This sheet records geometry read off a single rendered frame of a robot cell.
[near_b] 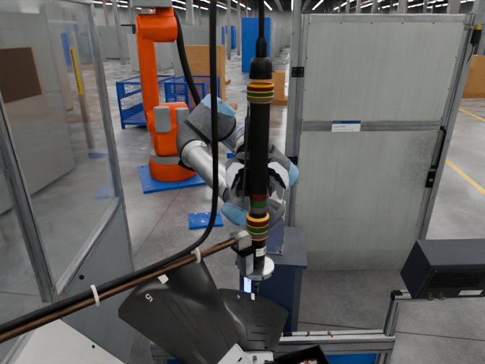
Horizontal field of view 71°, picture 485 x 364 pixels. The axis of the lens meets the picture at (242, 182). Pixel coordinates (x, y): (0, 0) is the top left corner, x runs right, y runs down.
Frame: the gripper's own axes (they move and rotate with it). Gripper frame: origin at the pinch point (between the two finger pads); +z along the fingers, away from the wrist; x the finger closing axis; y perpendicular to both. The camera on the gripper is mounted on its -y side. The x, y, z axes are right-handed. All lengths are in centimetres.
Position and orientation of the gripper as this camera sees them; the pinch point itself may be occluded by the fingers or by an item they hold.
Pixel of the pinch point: (258, 182)
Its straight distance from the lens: 58.0
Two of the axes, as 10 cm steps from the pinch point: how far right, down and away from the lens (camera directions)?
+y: 0.0, 9.1, 4.1
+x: -10.0, 0.1, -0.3
